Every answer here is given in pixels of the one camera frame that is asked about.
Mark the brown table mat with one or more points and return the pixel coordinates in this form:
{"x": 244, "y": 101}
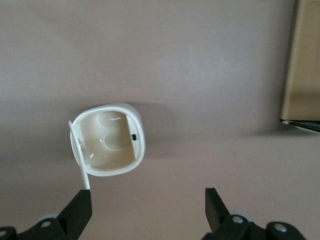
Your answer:
{"x": 175, "y": 62}

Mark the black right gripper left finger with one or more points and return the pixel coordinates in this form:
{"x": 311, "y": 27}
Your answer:
{"x": 72, "y": 215}

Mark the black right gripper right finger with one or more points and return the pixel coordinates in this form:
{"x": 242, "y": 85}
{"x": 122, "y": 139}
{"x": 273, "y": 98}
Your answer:
{"x": 220, "y": 215}

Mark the white lidded trash can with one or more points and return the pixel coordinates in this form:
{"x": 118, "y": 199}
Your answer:
{"x": 112, "y": 142}

